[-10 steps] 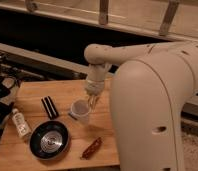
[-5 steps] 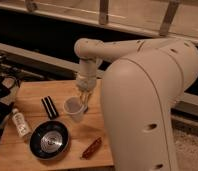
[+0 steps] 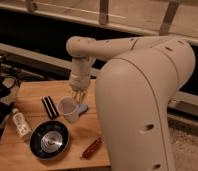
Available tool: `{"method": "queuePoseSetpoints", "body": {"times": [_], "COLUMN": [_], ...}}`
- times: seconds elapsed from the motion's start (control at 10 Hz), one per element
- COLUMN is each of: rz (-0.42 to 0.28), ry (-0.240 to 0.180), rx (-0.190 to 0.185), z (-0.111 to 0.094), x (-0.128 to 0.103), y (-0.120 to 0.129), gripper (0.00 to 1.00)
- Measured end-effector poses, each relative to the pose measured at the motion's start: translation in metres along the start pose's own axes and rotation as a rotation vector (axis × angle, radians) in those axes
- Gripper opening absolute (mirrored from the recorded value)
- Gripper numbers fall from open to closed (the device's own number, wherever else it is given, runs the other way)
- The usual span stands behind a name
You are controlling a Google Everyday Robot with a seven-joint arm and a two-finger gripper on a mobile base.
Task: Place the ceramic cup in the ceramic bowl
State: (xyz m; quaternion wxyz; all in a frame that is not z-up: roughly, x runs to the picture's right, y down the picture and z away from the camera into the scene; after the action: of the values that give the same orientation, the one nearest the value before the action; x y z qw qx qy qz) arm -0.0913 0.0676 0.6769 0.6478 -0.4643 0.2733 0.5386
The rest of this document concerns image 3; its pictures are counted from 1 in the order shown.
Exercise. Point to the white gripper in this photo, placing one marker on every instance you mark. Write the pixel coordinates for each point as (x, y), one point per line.
(79, 83)

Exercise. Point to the translucent white cup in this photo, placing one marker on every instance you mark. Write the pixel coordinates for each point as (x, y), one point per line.
(68, 109)

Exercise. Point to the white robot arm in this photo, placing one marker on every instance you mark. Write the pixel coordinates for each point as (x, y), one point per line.
(132, 92)

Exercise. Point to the dark bowl with metal centre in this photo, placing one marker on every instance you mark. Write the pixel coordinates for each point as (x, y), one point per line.
(49, 139)

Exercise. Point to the blue sponge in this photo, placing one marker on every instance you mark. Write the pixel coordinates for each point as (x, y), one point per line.
(83, 108)

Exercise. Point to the black striped block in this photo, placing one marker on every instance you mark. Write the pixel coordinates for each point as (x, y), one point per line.
(50, 107)

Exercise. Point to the red-brown wrapped snack bar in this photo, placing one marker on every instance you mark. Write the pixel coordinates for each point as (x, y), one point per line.
(92, 148)

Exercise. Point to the small clear bottle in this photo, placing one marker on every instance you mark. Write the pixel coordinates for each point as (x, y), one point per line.
(22, 126)

